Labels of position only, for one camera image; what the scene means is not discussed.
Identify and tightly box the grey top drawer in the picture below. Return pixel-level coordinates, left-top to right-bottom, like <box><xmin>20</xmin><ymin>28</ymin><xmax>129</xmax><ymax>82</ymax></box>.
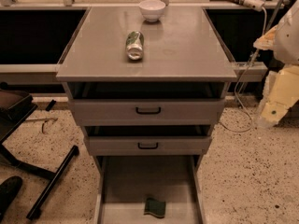
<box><xmin>68</xmin><ymin>82</ymin><xmax>226</xmax><ymax>127</ymax></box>

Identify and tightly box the black top drawer handle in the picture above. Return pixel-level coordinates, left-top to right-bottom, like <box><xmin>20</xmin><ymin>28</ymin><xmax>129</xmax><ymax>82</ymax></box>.
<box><xmin>135</xmin><ymin>107</ymin><xmax>162</xmax><ymax>115</ymax></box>

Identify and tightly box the black middle drawer handle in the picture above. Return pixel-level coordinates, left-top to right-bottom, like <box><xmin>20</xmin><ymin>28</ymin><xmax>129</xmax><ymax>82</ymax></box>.
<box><xmin>137</xmin><ymin>143</ymin><xmax>159</xmax><ymax>150</ymax></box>

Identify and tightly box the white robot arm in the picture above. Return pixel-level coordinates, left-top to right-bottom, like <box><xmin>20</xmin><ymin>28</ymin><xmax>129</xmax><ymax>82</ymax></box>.
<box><xmin>253</xmin><ymin>1</ymin><xmax>299</xmax><ymax>128</ymax></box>

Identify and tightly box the black drawer handle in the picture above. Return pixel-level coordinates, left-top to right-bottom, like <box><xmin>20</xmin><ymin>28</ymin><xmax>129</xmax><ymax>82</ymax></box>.
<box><xmin>137</xmin><ymin>143</ymin><xmax>159</xmax><ymax>150</ymax></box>
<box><xmin>135</xmin><ymin>107</ymin><xmax>162</xmax><ymax>115</ymax></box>

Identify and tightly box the white ceramic bowl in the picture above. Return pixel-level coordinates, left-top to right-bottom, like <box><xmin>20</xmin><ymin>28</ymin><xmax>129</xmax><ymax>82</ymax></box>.
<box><xmin>138</xmin><ymin>0</ymin><xmax>166</xmax><ymax>22</ymax></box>

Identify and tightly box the grey drawer cabinet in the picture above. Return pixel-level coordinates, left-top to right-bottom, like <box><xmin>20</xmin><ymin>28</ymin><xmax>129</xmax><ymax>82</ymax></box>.
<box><xmin>55</xmin><ymin>5</ymin><xmax>238</xmax><ymax>224</ymax></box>

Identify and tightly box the black chair base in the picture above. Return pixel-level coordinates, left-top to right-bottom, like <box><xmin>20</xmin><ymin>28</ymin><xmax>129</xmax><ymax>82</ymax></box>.
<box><xmin>0</xmin><ymin>83</ymin><xmax>80</xmax><ymax>221</ymax></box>

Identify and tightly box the green soda can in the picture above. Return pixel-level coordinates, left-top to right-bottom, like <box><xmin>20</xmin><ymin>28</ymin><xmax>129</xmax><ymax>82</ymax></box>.
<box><xmin>125</xmin><ymin>31</ymin><xmax>144</xmax><ymax>61</ymax></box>

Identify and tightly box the green sponge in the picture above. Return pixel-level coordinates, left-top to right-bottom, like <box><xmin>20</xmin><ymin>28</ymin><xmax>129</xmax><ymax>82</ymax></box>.
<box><xmin>144</xmin><ymin>198</ymin><xmax>166</xmax><ymax>218</ymax></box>

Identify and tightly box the white cable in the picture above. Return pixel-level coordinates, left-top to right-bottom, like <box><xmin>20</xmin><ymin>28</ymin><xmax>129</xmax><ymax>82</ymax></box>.
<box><xmin>219</xmin><ymin>7</ymin><xmax>269</xmax><ymax>133</ymax></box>

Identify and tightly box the grey drawer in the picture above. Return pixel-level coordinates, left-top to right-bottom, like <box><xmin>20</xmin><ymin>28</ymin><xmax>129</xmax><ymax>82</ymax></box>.
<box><xmin>93</xmin><ymin>156</ymin><xmax>206</xmax><ymax>224</ymax></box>
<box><xmin>68</xmin><ymin>82</ymin><xmax>226</xmax><ymax>127</ymax></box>
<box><xmin>84</xmin><ymin>125</ymin><xmax>211</xmax><ymax>156</ymax></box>

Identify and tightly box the black shoe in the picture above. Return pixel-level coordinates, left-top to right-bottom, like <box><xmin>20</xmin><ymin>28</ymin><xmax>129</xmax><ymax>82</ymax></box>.
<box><xmin>0</xmin><ymin>176</ymin><xmax>22</xmax><ymax>222</ymax></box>

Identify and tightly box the grey bottom drawer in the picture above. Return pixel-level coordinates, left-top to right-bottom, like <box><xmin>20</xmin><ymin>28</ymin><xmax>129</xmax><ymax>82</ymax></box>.
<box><xmin>93</xmin><ymin>156</ymin><xmax>206</xmax><ymax>224</ymax></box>

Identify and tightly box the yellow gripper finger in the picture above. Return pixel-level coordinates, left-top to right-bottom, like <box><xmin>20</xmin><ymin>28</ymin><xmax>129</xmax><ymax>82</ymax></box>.
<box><xmin>257</xmin><ymin>64</ymin><xmax>299</xmax><ymax>128</ymax></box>
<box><xmin>253</xmin><ymin>25</ymin><xmax>277</xmax><ymax>50</ymax></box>

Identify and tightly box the grey middle drawer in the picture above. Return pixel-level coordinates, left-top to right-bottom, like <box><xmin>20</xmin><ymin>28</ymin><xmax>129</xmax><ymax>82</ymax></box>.
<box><xmin>84</xmin><ymin>125</ymin><xmax>211</xmax><ymax>156</ymax></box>

